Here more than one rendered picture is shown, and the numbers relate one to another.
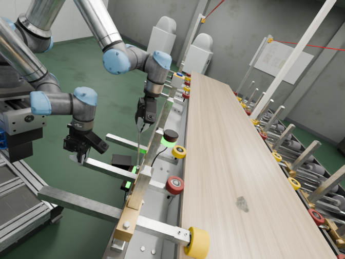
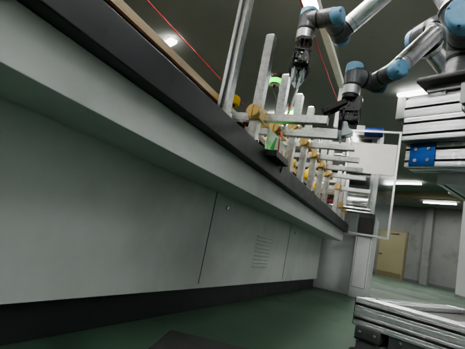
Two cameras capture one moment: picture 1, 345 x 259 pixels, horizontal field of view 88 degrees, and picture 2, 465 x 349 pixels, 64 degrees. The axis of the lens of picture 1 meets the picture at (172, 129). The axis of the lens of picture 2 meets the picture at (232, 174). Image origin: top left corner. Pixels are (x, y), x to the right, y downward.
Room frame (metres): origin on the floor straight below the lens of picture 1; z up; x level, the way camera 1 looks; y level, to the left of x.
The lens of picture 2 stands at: (2.05, 0.74, 0.34)
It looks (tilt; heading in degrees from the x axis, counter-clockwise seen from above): 10 degrees up; 211
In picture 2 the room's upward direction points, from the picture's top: 11 degrees clockwise
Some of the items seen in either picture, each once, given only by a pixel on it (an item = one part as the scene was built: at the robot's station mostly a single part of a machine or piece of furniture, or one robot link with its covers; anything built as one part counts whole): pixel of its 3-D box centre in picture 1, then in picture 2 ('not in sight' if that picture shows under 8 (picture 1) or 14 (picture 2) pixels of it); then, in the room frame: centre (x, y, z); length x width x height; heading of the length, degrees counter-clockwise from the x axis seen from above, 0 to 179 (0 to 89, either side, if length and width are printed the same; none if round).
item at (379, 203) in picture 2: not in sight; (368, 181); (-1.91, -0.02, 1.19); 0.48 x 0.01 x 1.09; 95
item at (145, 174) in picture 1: (128, 217); (293, 138); (0.36, 0.02, 0.89); 0.04 x 0.04 x 0.48; 5
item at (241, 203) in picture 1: (244, 202); not in sight; (0.63, -0.44, 0.91); 0.09 x 0.07 x 0.02; 162
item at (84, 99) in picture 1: (84, 104); (353, 75); (0.54, 0.33, 1.13); 0.09 x 0.08 x 0.11; 137
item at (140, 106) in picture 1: (148, 102); (302, 52); (0.72, 0.14, 1.15); 0.09 x 0.08 x 0.12; 25
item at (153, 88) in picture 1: (153, 86); (305, 37); (0.71, 0.14, 1.23); 0.08 x 0.08 x 0.05
